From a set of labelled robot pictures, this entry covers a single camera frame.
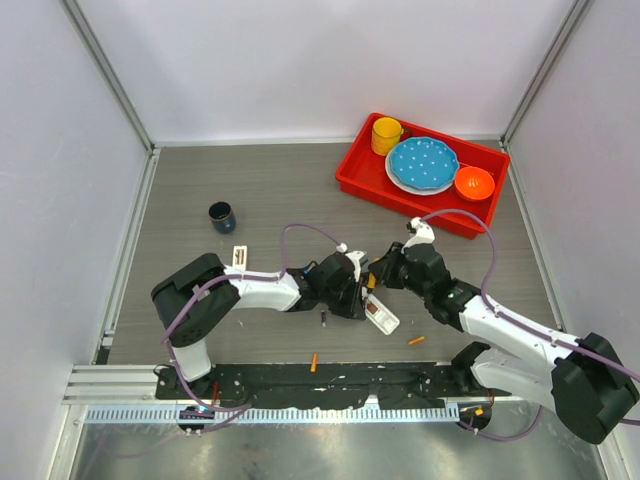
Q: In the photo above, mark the aluminium frame rail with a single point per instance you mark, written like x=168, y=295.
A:
x=110, y=384

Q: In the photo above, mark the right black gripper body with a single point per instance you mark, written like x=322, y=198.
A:
x=402, y=273

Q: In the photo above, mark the orange battery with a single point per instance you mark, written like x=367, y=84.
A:
x=416, y=341
x=314, y=362

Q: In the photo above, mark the grey plate underneath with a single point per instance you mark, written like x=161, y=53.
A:
x=411, y=190

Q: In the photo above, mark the dark blue mug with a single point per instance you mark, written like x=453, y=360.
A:
x=222, y=217

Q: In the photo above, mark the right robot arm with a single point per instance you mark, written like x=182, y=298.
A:
x=580, y=380

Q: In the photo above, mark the orange handle screwdriver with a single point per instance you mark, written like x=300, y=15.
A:
x=371, y=282

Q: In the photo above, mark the white remote orange batteries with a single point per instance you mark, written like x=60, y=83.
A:
x=240, y=257

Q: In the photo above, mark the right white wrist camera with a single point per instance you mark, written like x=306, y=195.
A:
x=420, y=232

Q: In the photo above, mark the slotted cable duct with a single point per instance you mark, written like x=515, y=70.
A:
x=192, y=415

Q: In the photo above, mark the orange bowl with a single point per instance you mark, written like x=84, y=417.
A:
x=474, y=184

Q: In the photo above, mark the blue dotted plate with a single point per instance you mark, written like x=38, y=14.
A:
x=424, y=163

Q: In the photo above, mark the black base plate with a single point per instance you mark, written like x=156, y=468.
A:
x=337, y=386

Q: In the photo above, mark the yellow mug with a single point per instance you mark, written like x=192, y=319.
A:
x=386, y=133

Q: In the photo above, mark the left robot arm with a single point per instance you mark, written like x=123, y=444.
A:
x=194, y=300

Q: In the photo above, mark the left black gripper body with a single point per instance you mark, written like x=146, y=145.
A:
x=339, y=299

